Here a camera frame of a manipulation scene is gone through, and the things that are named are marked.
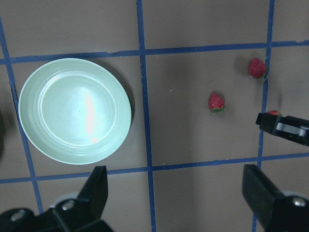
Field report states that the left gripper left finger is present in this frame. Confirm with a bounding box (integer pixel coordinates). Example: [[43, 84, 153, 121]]
[[77, 166, 108, 218]]

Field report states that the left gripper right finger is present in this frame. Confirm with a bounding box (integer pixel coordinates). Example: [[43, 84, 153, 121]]
[[242, 164, 285, 230]]

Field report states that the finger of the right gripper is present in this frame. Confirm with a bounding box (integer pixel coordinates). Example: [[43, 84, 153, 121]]
[[256, 113, 309, 146]]

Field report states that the red strawberry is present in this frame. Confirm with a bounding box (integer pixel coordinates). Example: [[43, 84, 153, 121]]
[[248, 58, 267, 78], [208, 92, 225, 113], [267, 110, 282, 116]]

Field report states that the pale green plate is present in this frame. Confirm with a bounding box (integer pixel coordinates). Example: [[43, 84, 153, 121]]
[[18, 58, 132, 165]]

